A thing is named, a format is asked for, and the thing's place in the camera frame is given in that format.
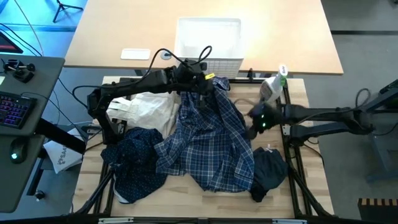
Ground black desk support beam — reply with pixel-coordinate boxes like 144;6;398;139
34;118;87;155

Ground black desk clamp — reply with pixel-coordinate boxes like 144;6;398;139
3;58;36;83

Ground navy polka dot shirt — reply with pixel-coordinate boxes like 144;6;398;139
101;127;169;205

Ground cream canvas tote bag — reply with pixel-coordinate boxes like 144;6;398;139
106;91;182;139

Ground black tripod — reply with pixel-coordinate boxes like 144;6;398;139
52;0;84;24

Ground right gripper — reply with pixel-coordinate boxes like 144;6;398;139
247;102;284;141

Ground black aluminium frame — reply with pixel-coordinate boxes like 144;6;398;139
74;77;333;220

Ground white plastic laundry basket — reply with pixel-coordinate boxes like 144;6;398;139
174;17;245;79

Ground blue plaid shirt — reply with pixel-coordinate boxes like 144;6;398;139
154;77;255;193

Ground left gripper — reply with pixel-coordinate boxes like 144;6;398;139
174;58;215;109

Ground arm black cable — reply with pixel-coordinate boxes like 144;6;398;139
136;45;213;85
355;88;372;109

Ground white printed paper bag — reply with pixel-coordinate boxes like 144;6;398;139
43;127;84;174

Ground plain navy t-shirt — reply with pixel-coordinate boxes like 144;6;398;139
250;144;289;203

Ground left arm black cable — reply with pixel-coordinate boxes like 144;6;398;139
136;45;213;85

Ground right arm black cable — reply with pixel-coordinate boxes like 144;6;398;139
355;88;372;109

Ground silver metal bracket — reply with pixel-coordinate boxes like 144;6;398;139
272;218;308;224
98;217;134;224

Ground white rectangular pad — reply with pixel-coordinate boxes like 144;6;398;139
120;48;151;60

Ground light wooden desk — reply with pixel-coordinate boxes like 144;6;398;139
63;0;345;75

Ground backlit black keyboard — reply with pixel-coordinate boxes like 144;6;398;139
0;91;37;129

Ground white spray bottle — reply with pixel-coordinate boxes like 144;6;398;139
259;64;289;104

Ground grey side desk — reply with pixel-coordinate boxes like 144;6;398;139
0;54;66;214

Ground striped wooden box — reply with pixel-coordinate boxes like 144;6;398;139
357;197;398;224

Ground black computer mouse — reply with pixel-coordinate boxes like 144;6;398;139
9;138;28;165

